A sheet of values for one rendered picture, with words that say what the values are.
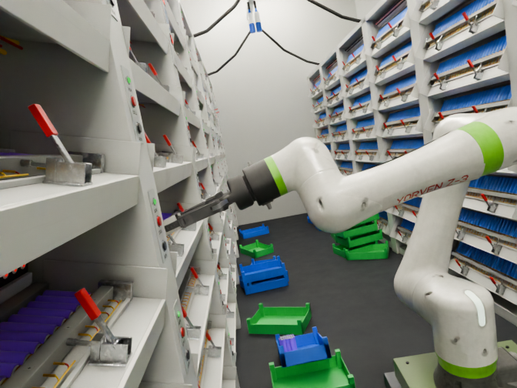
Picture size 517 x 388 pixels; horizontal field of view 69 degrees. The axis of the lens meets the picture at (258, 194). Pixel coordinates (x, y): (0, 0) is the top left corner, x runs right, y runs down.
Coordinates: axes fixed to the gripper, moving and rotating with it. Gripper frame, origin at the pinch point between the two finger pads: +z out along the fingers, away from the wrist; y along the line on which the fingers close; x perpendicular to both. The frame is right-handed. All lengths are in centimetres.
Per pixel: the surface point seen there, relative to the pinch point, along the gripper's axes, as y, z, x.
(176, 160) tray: 25.6, -4.6, 13.5
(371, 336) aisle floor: 81, -42, -96
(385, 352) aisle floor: 67, -43, -97
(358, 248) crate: 198, -76, -100
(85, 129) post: -25.4, -2.1, 21.1
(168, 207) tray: 44.4, 7.8, 1.2
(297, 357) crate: 56, -9, -75
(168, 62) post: 45, -14, 44
